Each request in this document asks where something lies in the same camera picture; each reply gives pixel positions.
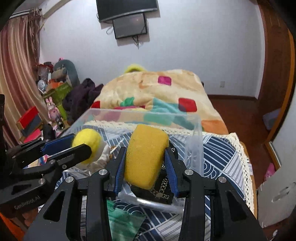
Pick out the yellow fuzzy ball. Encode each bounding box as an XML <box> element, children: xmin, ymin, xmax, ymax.
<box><xmin>72</xmin><ymin>128</ymin><xmax>104</xmax><ymax>165</ymax></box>

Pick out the white sock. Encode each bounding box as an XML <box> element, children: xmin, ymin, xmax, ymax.
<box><xmin>75</xmin><ymin>141</ymin><xmax>111</xmax><ymax>176</ymax></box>

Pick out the yellow sponge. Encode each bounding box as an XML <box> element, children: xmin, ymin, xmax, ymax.
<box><xmin>125</xmin><ymin>124</ymin><xmax>169</xmax><ymax>190</ymax></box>

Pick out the clear plastic storage box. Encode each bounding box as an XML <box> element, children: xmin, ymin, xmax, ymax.
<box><xmin>66</xmin><ymin>108</ymin><xmax>204</xmax><ymax>186</ymax></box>

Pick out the green knitted glove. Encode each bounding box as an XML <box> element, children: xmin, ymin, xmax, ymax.
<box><xmin>107</xmin><ymin>200</ymin><xmax>145</xmax><ymax>240</ymax></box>

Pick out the left hand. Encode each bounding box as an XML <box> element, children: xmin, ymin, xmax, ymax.
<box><xmin>22</xmin><ymin>208</ymin><xmax>39</xmax><ymax>227</ymax></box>

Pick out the pink rabbit toy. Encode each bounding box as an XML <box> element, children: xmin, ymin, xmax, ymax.
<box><xmin>46</xmin><ymin>97</ymin><xmax>65</xmax><ymax>130</ymax></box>

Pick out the red box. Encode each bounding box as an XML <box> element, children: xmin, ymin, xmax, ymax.
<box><xmin>16</xmin><ymin>106</ymin><xmax>43</xmax><ymax>143</ymax></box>

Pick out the dark purple garment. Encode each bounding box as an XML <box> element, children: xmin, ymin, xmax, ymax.
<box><xmin>62</xmin><ymin>78</ymin><xmax>104</xmax><ymax>125</ymax></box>

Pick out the green cardboard box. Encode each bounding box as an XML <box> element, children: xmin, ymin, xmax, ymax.
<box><xmin>43</xmin><ymin>82</ymin><xmax>72</xmax><ymax>120</ymax></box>

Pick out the colourful fleece blanket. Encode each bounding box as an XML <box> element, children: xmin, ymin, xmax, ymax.
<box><xmin>92</xmin><ymin>69</ymin><xmax>228</xmax><ymax>135</ymax></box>

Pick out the striped red curtain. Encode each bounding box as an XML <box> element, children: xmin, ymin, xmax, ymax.
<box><xmin>1</xmin><ymin>9</ymin><xmax>48</xmax><ymax>147</ymax></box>

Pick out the grey plush toy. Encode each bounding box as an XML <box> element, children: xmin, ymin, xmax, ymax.
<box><xmin>51</xmin><ymin>59</ymin><xmax>80</xmax><ymax>87</ymax></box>

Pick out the brown wooden door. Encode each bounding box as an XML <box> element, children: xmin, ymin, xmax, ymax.
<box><xmin>258</xmin><ymin>1</ymin><xmax>295</xmax><ymax>142</ymax></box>

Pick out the small wall monitor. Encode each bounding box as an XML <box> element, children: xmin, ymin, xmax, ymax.
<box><xmin>112</xmin><ymin>13</ymin><xmax>147</xmax><ymax>39</ymax></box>

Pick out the large wall television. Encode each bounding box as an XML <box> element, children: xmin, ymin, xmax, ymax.
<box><xmin>96</xmin><ymin>0</ymin><xmax>158</xmax><ymax>22</ymax></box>

